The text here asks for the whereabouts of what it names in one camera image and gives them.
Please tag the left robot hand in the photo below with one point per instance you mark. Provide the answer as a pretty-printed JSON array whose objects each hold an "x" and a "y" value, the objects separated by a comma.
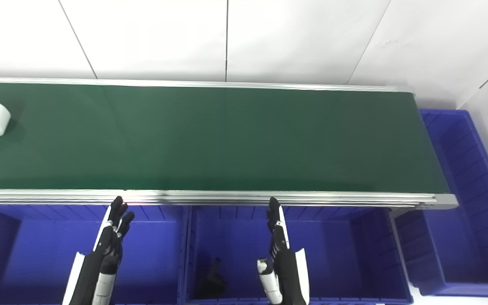
[{"x": 100, "y": 258}]

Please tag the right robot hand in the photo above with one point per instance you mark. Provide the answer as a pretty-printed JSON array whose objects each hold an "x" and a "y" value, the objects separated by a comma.
[{"x": 286, "y": 271}]

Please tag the blue plastic bin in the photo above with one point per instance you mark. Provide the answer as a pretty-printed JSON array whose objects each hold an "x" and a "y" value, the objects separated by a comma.
[
  {"x": 36, "y": 254},
  {"x": 333, "y": 262},
  {"x": 460, "y": 237}
]

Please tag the black plastic part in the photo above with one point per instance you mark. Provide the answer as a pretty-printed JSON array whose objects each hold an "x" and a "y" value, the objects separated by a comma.
[{"x": 213, "y": 279}]

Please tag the green conveyor belt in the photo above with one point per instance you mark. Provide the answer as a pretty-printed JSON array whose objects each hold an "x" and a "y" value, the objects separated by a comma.
[{"x": 227, "y": 140}]

